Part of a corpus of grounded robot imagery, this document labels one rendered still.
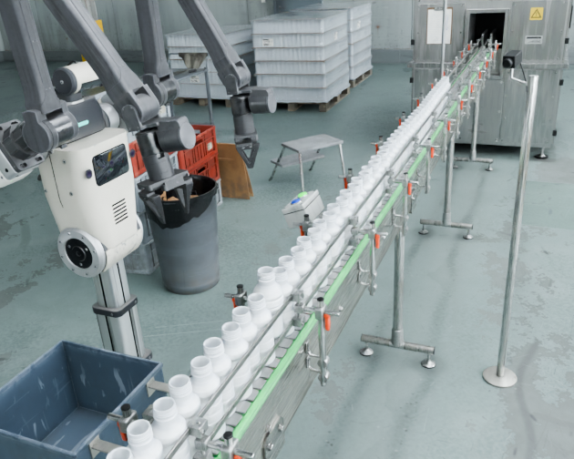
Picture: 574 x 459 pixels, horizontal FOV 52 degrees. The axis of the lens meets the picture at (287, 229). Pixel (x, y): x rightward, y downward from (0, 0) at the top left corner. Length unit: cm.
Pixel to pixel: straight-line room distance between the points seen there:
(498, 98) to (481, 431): 382
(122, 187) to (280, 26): 638
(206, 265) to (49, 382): 206
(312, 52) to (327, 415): 585
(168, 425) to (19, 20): 89
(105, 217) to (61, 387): 47
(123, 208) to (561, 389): 210
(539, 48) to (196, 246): 364
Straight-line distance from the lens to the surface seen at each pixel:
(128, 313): 193
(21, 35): 143
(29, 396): 163
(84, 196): 167
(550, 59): 584
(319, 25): 782
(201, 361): 112
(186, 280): 361
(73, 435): 170
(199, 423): 105
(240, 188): 502
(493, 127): 598
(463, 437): 266
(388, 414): 272
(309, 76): 794
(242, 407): 124
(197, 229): 346
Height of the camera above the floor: 181
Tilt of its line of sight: 24 degrees down
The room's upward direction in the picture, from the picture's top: 4 degrees counter-clockwise
